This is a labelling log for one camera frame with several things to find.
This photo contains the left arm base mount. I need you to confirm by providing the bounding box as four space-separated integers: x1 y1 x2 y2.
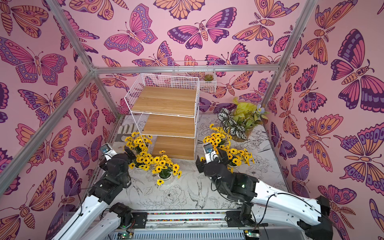
118 212 148 229

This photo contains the small succulent in wire basket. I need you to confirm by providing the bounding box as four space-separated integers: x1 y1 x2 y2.
204 74 215 82

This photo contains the green striped leafy potted plant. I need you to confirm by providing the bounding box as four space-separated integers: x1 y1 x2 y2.
218 98 269 142

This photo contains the grey white gardening glove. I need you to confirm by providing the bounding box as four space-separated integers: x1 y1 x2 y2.
115 124 138 142

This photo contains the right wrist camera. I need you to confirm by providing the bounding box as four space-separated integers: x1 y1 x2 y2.
203 143 220 164

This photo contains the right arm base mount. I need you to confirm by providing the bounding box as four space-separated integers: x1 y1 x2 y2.
225 210 256 228

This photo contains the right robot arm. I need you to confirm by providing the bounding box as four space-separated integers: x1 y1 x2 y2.
196 144 333 240

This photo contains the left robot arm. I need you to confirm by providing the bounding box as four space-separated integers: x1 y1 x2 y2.
51 144 136 240

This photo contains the white wire wooden shelf rack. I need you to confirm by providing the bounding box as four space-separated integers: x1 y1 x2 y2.
124 74 217 160

